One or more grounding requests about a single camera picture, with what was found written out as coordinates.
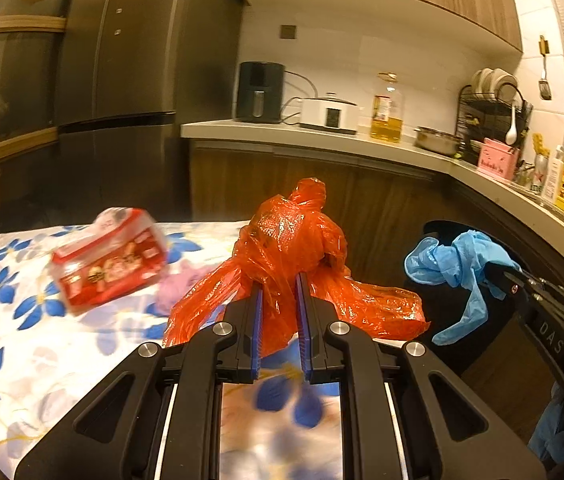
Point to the wooden framed glass door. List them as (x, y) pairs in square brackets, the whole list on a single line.
[(22, 23)]

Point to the black dish rack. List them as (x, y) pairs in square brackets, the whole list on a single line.
[(471, 110)]

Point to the red snack packet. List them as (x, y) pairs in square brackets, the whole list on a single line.
[(107, 265)]

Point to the black air fryer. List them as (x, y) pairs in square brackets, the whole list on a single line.
[(259, 90)]

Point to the dark wall socket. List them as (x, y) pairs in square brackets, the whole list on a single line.
[(288, 31)]

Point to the cooking oil bottle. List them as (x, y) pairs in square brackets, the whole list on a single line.
[(386, 120)]

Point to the dark grey refrigerator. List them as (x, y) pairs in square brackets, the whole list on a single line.
[(137, 60)]

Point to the stack of white dishes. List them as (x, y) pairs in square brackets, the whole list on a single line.
[(494, 80)]

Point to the blue floral tablecloth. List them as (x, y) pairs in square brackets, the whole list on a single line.
[(37, 340)]

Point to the purple plastic bag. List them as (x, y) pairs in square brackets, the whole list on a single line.
[(182, 285)]

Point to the grey kitchen counter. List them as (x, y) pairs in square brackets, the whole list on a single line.
[(272, 130)]

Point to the white plastic bottle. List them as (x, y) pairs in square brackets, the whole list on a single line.
[(554, 175)]

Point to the hanging metal spatula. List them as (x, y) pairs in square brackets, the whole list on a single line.
[(544, 89)]

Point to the white spoon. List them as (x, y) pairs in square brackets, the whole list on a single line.
[(511, 132)]

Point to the pink utensil box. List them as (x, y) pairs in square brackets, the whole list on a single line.
[(496, 160)]

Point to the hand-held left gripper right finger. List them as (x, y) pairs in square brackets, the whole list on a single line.
[(303, 330)]

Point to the blue rubber glove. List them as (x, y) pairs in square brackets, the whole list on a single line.
[(441, 255)]

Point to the black trash bin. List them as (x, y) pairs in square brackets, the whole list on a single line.
[(426, 305)]

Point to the metal pot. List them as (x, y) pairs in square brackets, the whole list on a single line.
[(436, 140)]

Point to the white rice cooker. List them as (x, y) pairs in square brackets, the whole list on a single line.
[(327, 112)]

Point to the blue cloth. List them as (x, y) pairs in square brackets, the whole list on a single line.
[(551, 430)]

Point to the wooden lower cabinet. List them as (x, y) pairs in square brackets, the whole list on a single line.
[(262, 180)]

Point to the red plastic bag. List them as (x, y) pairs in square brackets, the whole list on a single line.
[(287, 230)]

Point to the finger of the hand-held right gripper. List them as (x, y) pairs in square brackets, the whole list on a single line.
[(504, 280)]

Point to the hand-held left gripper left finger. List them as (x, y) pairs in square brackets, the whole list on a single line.
[(258, 330)]

